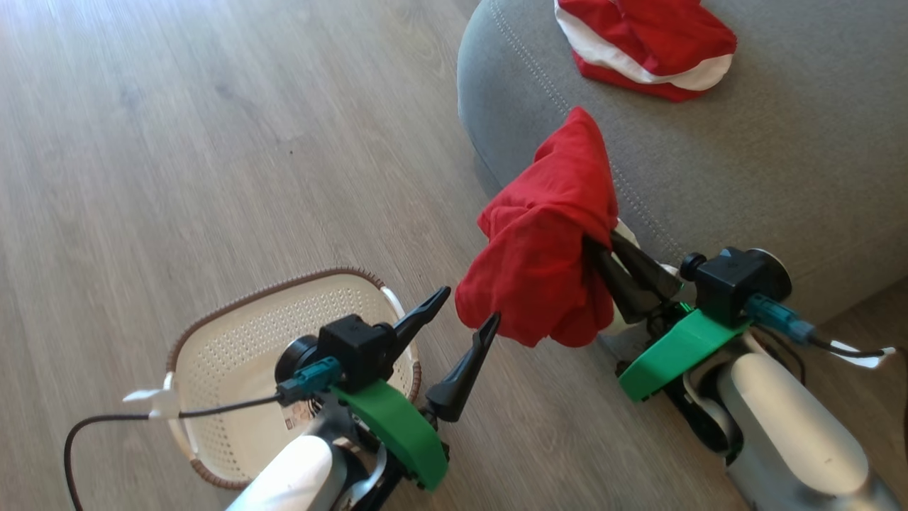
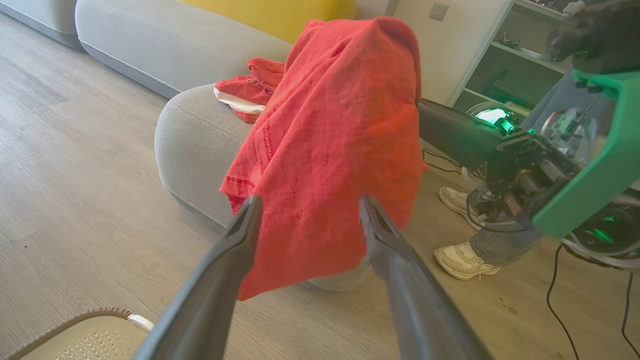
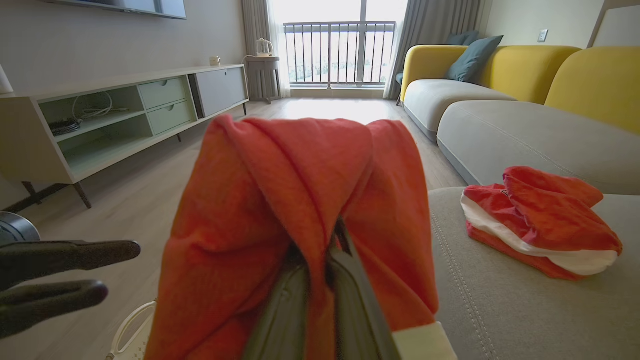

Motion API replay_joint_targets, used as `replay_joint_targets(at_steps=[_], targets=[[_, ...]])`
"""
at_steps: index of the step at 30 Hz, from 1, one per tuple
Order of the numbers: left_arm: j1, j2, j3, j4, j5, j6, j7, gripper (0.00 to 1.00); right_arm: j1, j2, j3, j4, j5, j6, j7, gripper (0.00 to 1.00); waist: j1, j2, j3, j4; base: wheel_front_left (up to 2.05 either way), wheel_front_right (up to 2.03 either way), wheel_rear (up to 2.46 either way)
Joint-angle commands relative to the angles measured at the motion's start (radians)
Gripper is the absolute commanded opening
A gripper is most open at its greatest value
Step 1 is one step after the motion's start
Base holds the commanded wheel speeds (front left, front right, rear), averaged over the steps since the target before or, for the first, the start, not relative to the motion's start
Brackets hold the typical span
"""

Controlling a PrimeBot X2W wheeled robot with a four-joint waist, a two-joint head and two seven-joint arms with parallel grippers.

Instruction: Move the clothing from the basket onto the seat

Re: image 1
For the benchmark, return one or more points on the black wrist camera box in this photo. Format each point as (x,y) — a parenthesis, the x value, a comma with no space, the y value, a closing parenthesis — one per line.
(727,284)
(355,348)

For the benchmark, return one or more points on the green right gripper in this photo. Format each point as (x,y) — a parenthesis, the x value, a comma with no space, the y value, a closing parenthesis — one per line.
(674,351)

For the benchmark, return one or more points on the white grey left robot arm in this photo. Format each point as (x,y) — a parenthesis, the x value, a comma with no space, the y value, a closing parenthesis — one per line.
(298,475)

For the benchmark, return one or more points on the white laundry basket brown rim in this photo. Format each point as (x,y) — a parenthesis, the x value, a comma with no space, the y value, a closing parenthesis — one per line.
(234,355)

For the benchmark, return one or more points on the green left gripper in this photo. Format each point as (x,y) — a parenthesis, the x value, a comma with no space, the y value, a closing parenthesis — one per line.
(397,433)

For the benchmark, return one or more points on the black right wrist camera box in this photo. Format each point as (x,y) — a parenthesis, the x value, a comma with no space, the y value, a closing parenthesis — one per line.
(727,284)

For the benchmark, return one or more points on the plain red garment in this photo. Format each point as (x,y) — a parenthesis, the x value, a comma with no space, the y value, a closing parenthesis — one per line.
(546,248)

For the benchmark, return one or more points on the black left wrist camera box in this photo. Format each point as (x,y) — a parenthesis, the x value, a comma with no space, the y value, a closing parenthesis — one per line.
(355,348)

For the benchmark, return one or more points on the grey fabric sofa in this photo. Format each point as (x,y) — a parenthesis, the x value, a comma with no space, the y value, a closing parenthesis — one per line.
(780,177)

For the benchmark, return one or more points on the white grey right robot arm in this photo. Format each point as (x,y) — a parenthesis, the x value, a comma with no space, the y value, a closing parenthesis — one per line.
(794,426)

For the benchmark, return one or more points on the red garment with white trim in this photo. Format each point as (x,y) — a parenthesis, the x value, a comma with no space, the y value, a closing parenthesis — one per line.
(652,35)

